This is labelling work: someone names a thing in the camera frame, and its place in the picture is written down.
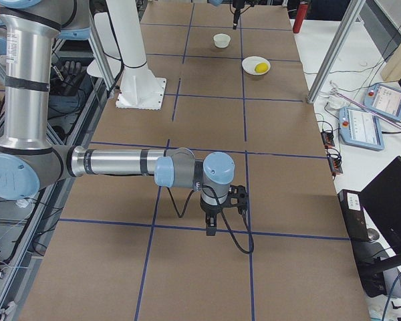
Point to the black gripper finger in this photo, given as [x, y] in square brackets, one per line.
[211, 226]

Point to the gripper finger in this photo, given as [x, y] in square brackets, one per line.
[236, 16]

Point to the yellow lemon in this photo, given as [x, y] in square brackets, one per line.
[261, 68]

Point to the white bowl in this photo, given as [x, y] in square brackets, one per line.
[221, 40]

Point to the white plate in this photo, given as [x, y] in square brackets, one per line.
[249, 64]

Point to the red cylinder bottle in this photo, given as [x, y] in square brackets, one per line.
[300, 16]

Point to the lower orange circuit board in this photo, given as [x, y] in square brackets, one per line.
[335, 163]

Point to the orange circuit board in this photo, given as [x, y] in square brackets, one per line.
[327, 139]
[335, 163]

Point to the upper orange circuit board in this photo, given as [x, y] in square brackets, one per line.
[327, 139]

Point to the black box device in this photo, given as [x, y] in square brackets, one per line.
[353, 214]

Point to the near teach pendant tablet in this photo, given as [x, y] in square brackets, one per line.
[359, 128]

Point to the teach pendant tablet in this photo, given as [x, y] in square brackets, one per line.
[359, 128]
[384, 100]

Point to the black laptop computer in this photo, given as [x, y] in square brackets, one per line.
[381, 198]

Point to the far teach pendant tablet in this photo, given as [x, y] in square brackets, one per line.
[384, 100]

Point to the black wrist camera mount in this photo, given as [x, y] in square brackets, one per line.
[237, 197]

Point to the aluminium frame post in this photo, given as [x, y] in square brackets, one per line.
[350, 16]

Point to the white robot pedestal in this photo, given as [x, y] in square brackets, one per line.
[122, 44]

